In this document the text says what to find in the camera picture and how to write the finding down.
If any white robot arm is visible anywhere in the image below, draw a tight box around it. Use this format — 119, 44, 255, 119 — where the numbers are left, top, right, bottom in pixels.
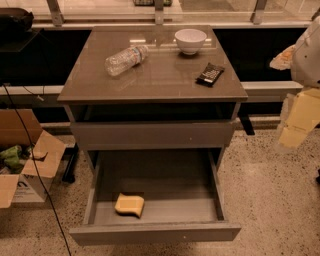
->
270, 17, 320, 149

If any cardboard box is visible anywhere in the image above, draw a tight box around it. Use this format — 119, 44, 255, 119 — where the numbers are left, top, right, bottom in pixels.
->
0, 109, 66, 208

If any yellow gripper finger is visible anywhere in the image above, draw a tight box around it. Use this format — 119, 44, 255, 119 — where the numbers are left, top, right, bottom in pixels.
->
269, 45, 295, 70
278, 88, 320, 149

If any yellow sponge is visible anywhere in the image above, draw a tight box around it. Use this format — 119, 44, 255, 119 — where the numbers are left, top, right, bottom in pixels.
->
115, 193, 144, 218

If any clear plastic water bottle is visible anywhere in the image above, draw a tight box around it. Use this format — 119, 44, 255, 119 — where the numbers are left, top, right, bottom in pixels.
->
105, 45, 149, 76

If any closed grey upper drawer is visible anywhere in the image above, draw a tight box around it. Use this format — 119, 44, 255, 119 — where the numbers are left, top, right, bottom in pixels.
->
70, 122, 234, 150

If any black snack packet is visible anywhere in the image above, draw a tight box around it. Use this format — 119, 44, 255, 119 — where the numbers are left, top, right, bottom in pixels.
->
196, 63, 225, 87

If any grey drawer cabinet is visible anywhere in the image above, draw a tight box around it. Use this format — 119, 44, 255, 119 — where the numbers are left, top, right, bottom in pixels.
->
58, 26, 247, 167

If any green bag in box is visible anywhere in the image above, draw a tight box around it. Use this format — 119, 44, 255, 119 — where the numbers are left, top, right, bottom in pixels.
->
0, 145, 24, 171

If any black device on shelf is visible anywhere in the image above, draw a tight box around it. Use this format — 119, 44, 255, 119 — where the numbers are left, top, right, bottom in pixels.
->
0, 7, 34, 33

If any white ceramic bowl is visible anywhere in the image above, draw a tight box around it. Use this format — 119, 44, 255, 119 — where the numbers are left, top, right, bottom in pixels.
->
175, 29, 207, 55

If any open grey middle drawer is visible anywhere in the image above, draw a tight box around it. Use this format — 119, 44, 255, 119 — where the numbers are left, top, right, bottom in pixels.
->
70, 149, 241, 245

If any black cable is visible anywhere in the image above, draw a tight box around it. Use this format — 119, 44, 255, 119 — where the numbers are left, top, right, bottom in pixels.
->
2, 83, 73, 256

